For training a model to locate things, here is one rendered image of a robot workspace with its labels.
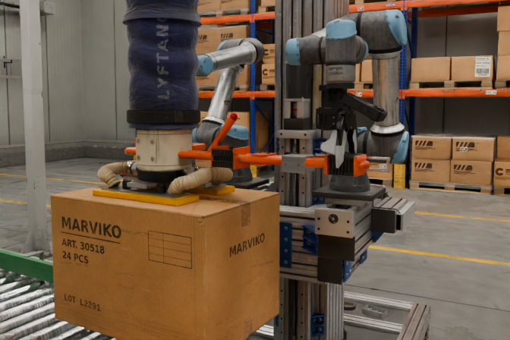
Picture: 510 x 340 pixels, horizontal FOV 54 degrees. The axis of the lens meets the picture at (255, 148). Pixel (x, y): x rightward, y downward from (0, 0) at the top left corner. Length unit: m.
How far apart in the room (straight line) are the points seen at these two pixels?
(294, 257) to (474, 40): 8.15
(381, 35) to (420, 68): 6.84
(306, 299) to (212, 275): 0.88
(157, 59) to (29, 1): 3.48
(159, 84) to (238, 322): 0.72
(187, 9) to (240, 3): 8.14
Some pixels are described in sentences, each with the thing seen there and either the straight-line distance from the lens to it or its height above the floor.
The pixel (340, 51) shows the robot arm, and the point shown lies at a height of 1.48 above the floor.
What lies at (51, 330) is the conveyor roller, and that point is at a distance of 2.06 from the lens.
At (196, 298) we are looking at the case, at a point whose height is 0.86.
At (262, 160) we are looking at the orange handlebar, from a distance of 1.36.
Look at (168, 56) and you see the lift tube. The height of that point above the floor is 1.49.
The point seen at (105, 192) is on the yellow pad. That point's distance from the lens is 1.59.
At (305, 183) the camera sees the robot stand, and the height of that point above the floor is 1.04.
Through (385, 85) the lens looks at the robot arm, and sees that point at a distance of 1.77.
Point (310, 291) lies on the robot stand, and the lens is 2.18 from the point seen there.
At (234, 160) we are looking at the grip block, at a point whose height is 1.20.
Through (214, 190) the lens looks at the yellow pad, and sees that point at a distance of 1.56.
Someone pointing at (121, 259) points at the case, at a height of 0.92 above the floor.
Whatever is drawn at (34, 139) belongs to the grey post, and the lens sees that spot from 4.84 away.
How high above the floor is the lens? 1.35
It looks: 5 degrees down
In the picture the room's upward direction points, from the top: straight up
